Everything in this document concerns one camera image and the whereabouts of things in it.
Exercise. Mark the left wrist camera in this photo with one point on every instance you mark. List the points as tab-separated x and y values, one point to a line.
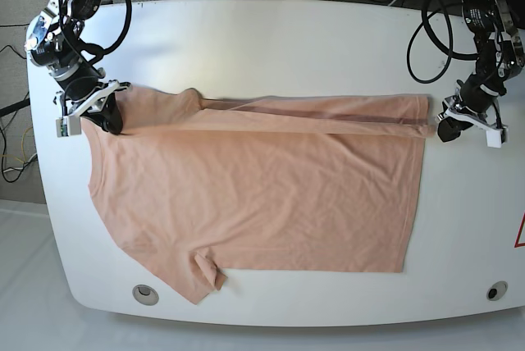
496	137

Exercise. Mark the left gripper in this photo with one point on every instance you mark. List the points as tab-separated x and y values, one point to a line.
477	107

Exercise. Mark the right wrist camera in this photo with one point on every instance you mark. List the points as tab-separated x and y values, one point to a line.
67	126

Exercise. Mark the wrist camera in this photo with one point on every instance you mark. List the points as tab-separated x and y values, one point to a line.
496	137
67	126

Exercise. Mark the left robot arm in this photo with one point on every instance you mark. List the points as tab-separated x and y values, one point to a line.
499	57

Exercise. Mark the table cable grommet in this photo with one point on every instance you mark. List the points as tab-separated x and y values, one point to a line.
145	295
497	291

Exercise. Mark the red triangle warning sticker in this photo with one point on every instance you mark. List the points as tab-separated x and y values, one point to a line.
520	241

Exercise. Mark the peach pink T-shirt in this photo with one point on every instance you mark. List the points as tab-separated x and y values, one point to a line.
193	187

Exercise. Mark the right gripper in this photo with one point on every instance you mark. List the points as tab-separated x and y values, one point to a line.
101	97

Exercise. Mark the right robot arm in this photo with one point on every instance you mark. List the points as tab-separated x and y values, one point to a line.
54	42

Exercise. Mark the left table cable grommet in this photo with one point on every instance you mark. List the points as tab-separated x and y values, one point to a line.
145	295

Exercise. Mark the right table cable grommet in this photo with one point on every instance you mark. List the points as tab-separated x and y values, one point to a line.
497	291

